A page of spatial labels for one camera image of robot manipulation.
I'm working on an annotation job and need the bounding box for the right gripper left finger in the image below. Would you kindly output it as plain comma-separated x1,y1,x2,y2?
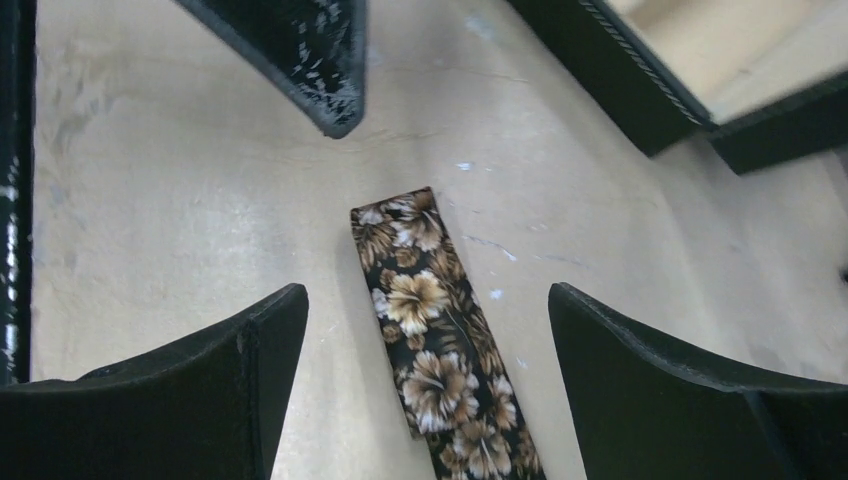
1,284,309,479

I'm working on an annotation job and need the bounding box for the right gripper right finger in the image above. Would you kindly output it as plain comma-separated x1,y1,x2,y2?
548,282,847,479

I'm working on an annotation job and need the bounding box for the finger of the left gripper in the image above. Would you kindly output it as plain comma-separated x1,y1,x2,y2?
178,0,367,139

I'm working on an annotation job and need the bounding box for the brown floral black tie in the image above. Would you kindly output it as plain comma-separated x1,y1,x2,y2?
350,187,546,479

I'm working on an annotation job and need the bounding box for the black tie storage box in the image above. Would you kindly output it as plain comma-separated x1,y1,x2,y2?
513,0,847,174

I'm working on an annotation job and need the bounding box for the black aluminium mounting rail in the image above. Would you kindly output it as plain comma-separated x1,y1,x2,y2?
1,0,37,387

